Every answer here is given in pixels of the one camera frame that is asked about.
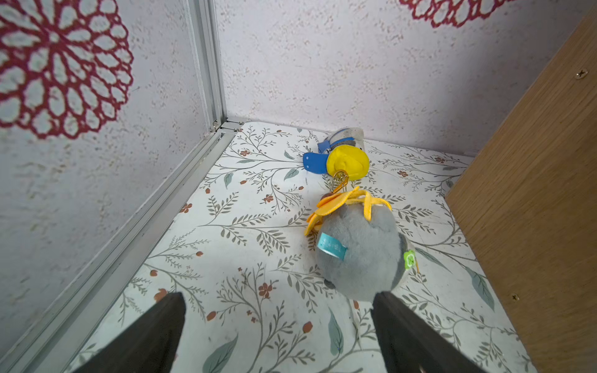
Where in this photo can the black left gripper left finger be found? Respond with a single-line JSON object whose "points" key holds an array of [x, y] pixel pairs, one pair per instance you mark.
{"points": [[148, 345]]}

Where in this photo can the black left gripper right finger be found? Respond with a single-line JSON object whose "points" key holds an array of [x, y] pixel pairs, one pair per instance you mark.
{"points": [[409, 344]]}

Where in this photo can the wooden three-tier shelf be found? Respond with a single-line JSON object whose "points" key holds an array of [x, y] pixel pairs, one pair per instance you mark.
{"points": [[527, 206]]}

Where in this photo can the yellow blue toy figure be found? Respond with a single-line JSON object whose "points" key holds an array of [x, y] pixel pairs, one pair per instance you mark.
{"points": [[343, 150]]}

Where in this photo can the grey plush toy keychain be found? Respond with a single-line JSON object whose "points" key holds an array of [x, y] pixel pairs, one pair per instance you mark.
{"points": [[360, 250]]}

